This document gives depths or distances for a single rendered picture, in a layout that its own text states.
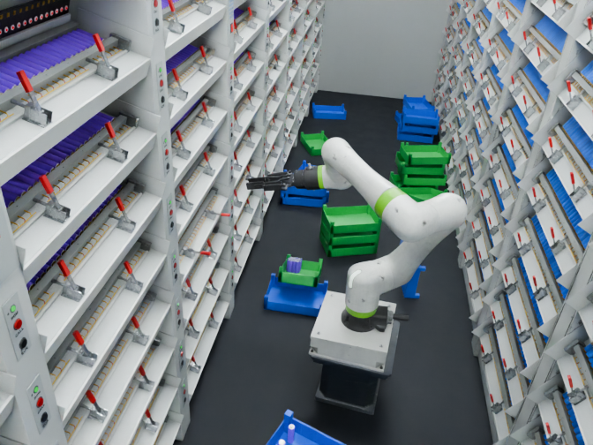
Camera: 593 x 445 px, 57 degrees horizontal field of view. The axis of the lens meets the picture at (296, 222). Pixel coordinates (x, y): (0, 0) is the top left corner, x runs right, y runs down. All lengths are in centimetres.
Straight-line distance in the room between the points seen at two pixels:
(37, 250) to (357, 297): 130
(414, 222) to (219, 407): 115
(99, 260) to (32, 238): 28
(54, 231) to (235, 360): 157
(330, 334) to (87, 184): 121
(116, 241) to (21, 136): 47
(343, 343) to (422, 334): 76
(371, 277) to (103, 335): 101
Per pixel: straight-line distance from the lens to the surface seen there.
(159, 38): 147
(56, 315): 120
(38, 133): 102
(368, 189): 184
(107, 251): 136
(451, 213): 182
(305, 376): 249
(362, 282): 202
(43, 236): 109
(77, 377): 134
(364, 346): 210
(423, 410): 246
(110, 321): 145
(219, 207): 226
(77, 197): 119
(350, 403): 238
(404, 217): 173
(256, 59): 281
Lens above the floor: 184
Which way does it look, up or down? 32 degrees down
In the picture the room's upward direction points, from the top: 4 degrees clockwise
